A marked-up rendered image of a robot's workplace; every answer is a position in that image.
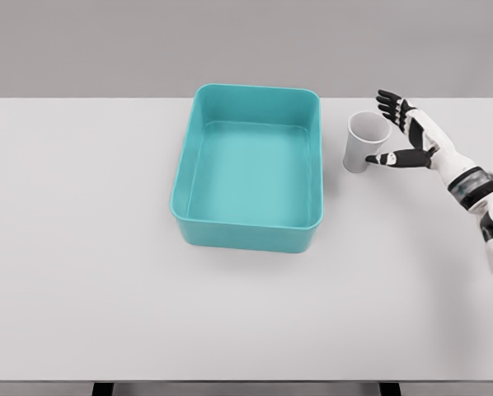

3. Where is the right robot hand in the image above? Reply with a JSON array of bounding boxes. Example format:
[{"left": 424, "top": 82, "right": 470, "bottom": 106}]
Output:
[{"left": 364, "top": 89, "right": 456, "bottom": 172}]

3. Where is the white paper cup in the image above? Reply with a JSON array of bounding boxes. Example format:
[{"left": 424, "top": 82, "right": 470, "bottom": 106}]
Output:
[{"left": 342, "top": 111, "right": 392, "bottom": 174}]

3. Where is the teal plastic basket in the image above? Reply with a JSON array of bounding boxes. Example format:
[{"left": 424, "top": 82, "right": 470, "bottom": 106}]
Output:
[{"left": 169, "top": 82, "right": 325, "bottom": 255}]

